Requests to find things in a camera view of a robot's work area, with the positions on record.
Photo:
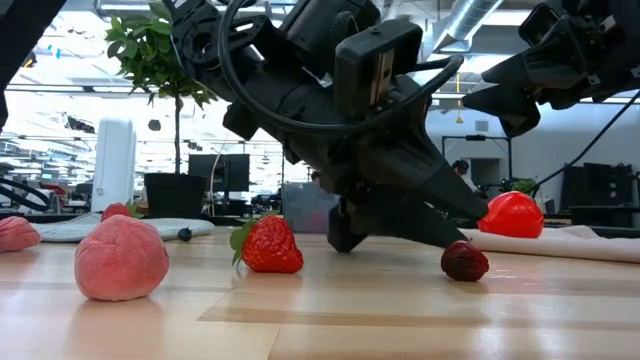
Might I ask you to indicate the white column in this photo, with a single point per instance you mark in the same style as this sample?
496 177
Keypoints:
114 165

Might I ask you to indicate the black plant pot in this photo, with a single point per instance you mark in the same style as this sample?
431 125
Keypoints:
175 195

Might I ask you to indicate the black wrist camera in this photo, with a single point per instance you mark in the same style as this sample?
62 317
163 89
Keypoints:
360 60
539 25

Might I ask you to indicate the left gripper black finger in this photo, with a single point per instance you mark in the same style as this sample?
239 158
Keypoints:
400 220
415 170

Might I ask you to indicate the green leafy artificial plant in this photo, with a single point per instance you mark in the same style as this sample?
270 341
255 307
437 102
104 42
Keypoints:
145 55

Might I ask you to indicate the dark blue toy blueberry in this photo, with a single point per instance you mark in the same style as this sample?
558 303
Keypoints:
185 234

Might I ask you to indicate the shiny red toy pepper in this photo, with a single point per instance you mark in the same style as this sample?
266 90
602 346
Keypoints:
512 215

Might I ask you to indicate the pale pink folded cloth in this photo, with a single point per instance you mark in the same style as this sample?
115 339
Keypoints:
575 245

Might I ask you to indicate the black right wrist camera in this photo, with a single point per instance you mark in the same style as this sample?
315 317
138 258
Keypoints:
539 25

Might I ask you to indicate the silver ventilation duct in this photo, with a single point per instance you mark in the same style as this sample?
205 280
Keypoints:
470 17

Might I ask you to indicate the grey-blue folded cloth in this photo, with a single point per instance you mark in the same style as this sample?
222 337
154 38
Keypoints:
55 231

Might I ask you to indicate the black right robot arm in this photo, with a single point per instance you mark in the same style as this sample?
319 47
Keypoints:
632 10

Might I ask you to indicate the black cabinet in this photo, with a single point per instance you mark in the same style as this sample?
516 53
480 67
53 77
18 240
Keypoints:
600 192

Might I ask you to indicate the dark red toy cherry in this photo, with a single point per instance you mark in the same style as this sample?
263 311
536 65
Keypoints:
465 262

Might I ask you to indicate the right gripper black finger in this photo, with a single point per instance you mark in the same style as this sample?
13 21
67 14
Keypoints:
510 105
520 70

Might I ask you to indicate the pink toy fruit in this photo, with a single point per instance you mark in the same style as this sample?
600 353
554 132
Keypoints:
121 262
17 234

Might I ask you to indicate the grey plastic tupperware container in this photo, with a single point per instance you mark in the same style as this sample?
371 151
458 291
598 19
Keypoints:
305 210

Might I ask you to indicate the black metal gantry frame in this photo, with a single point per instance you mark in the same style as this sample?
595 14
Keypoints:
475 137

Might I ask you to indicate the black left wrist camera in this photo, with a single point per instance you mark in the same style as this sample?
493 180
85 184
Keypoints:
360 60

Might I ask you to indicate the black office monitor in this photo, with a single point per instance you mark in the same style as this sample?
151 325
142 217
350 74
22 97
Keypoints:
220 172

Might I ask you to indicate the red toy strawberry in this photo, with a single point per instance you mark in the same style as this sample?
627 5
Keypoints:
115 211
272 247

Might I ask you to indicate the small green plant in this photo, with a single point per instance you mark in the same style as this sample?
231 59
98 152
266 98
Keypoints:
525 186

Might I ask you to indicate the person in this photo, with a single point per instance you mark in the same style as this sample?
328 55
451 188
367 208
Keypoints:
461 167

